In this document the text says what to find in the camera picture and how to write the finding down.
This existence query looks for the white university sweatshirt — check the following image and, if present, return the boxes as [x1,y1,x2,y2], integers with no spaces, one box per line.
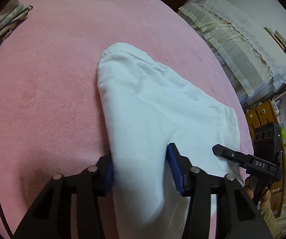
[97,43,241,238]

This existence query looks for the beige sleeve forearm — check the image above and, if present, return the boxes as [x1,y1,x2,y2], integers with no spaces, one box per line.
[259,203,284,239]

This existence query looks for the operator right hand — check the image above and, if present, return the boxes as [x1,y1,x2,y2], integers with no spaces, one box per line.
[244,176,271,211]

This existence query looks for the brown wooden cabinet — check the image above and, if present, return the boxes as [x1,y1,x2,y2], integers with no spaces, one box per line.
[245,100,285,218]

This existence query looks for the pink bed blanket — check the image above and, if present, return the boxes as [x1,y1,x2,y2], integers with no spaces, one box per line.
[0,0,253,230]

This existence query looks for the grey fuzzy folded garment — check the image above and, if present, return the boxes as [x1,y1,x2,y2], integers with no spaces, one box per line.
[0,0,24,30]

